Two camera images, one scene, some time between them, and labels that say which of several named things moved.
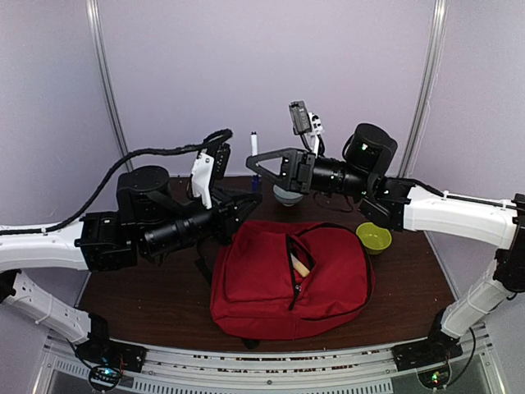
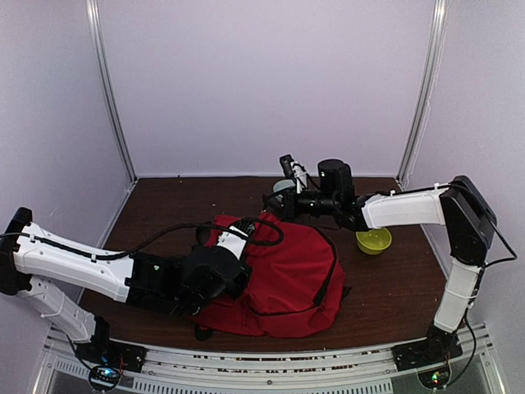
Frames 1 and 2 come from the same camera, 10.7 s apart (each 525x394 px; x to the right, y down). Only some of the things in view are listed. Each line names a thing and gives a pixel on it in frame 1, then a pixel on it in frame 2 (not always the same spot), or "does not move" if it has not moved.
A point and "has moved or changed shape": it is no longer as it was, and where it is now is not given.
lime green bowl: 374,239 does not move
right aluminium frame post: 427,85 does not move
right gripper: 285,180 -> 290,208
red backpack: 281,279 has moved or changed shape
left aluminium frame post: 98,35 does not move
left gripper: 230,216 -> 238,291
